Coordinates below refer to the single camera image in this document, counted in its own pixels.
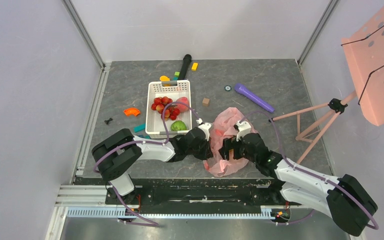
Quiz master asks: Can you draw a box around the green fake fruit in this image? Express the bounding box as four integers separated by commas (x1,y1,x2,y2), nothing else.
170,120,188,132

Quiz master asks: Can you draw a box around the pink plastic bag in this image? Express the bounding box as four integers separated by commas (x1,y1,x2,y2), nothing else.
203,107,249,177

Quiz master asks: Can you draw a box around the pink fake peach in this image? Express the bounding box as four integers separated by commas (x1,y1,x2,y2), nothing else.
175,96,190,113

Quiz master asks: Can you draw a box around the red fake fruit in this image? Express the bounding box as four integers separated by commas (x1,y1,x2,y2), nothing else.
150,96,180,121

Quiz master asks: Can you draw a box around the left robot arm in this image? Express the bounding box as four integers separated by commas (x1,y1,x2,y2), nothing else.
91,123,213,204

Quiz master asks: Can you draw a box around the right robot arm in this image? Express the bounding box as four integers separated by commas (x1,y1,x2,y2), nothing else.
219,133,379,237

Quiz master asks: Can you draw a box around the brown wooden cube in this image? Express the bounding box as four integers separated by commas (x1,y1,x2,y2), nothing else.
202,97,210,107

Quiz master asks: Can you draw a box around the teal small block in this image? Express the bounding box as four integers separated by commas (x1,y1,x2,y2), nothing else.
137,135,151,139

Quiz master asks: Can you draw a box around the white plastic basket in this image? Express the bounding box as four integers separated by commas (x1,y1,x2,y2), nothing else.
145,80,192,139

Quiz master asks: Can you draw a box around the teal long block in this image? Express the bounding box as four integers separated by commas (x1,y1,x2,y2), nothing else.
133,123,146,133

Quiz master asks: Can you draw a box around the purple toy bat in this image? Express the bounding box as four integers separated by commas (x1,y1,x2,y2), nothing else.
234,83,275,113

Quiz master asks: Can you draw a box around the small round disc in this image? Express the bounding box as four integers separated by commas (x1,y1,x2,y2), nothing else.
224,85,232,92

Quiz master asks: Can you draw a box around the orange curved piece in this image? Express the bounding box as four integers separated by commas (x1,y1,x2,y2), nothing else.
123,107,141,117

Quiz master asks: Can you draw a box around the orange yellow toy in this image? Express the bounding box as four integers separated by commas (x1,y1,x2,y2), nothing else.
159,75,170,87

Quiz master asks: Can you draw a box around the yellow block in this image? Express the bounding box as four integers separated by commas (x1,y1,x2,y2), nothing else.
191,62,199,71

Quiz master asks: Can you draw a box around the black cylinder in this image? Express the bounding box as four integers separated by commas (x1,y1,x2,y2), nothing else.
178,54,192,80

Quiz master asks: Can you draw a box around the small black piece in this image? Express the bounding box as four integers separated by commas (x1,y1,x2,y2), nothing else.
104,117,113,125

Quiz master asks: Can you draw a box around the pink music stand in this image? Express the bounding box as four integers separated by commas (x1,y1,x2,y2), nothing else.
273,6,384,164

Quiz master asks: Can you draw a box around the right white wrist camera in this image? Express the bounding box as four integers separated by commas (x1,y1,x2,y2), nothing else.
234,120,252,142

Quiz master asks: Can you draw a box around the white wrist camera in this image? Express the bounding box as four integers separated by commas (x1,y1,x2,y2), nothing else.
198,122,212,141
234,120,252,142

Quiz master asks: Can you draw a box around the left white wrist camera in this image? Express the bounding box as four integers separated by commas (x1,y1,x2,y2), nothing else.
198,122,212,141

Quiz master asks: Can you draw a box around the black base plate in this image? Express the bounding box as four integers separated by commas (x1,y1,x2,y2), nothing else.
105,178,303,215

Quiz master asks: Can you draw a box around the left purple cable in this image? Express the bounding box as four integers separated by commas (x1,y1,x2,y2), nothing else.
92,101,203,227

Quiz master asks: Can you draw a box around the purple cable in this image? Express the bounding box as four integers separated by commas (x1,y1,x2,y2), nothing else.
92,101,203,227
239,110,380,231

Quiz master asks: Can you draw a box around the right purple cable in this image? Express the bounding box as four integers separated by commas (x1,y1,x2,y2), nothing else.
239,110,380,231

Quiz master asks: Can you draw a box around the white cable duct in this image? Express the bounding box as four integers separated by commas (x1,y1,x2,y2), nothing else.
66,206,282,220

